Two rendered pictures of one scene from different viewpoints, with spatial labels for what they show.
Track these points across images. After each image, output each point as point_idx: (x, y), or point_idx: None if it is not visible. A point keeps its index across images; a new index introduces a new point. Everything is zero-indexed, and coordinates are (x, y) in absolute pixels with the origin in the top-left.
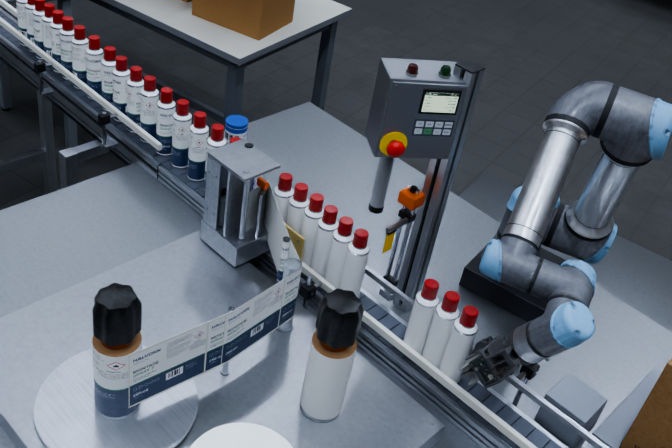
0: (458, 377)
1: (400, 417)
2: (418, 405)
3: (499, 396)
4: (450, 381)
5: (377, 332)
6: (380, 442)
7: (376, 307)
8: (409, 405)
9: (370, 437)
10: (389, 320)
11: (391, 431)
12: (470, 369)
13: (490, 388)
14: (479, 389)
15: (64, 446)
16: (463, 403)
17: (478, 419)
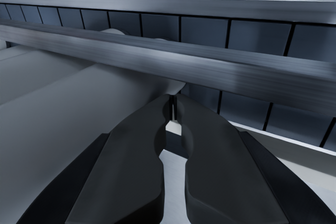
0: (176, 88)
1: (173, 185)
2: (175, 158)
3: (327, 11)
4: (170, 127)
5: None
6: (182, 223)
7: (10, 13)
8: (166, 163)
9: (170, 219)
10: (32, 21)
11: (180, 207)
12: (171, 114)
13: (276, 5)
14: (245, 43)
15: None
16: (234, 115)
17: (295, 140)
